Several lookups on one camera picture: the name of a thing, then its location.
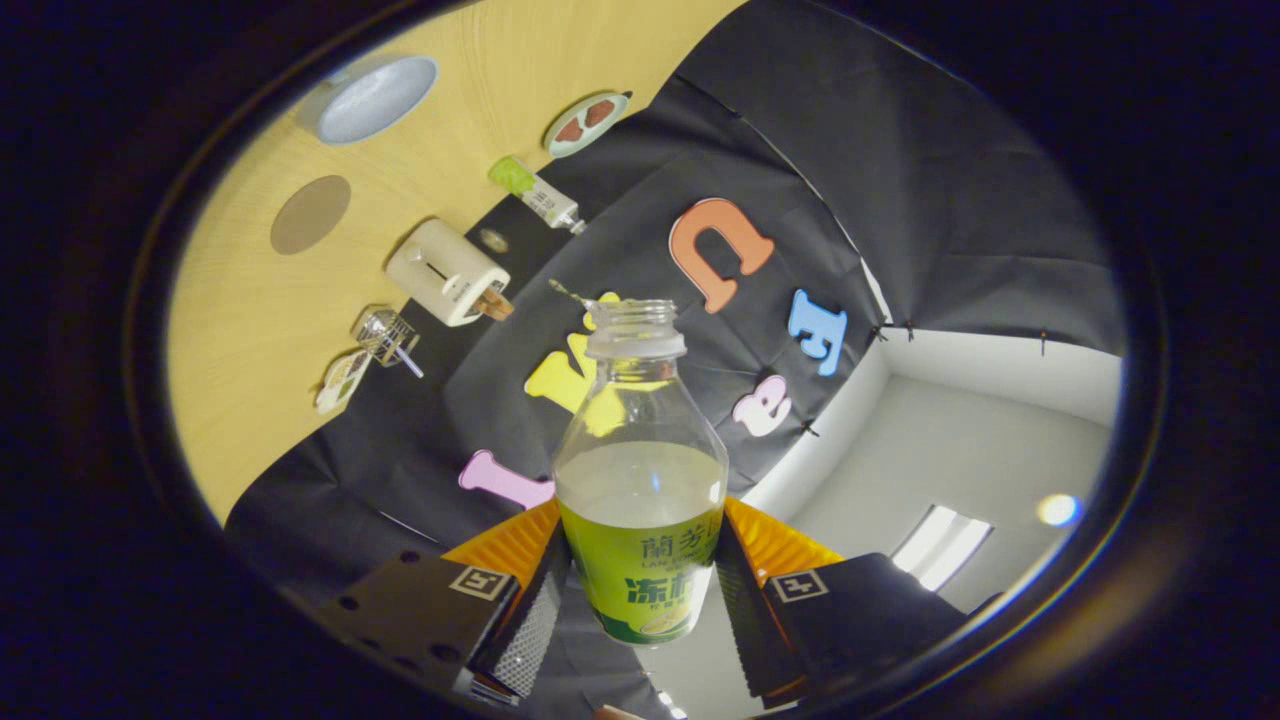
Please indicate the round brown coaster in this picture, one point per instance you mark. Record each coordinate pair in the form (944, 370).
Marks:
(310, 215)

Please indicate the white divided tray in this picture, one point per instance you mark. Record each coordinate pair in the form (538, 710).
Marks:
(342, 383)

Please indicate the pale green plate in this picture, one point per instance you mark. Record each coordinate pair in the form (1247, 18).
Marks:
(562, 145)

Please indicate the green label juice bottle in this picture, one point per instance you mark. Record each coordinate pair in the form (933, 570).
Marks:
(640, 560)

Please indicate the slim capped green bottle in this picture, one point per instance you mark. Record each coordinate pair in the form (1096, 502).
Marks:
(535, 193)

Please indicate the white toaster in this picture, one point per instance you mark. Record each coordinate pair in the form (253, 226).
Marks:
(440, 270)

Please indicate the white cup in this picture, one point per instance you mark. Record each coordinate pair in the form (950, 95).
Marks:
(375, 100)

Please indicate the wooden table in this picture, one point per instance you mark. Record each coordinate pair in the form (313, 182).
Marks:
(260, 340)

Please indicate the ceiling light panel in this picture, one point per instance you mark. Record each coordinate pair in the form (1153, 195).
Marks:
(940, 548)

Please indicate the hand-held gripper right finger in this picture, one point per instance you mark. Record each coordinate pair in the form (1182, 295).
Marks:
(745, 625)

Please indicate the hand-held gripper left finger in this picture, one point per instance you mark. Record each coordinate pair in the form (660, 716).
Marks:
(530, 630)

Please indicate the brown bread slice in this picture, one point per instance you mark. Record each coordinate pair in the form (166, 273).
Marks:
(494, 305)

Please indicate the black backdrop cloth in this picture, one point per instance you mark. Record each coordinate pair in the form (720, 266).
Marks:
(900, 200)

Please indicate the brown meat piece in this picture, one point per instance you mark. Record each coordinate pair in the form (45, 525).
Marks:
(570, 130)
(600, 112)

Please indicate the pale spoon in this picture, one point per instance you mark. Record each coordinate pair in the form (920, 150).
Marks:
(410, 362)

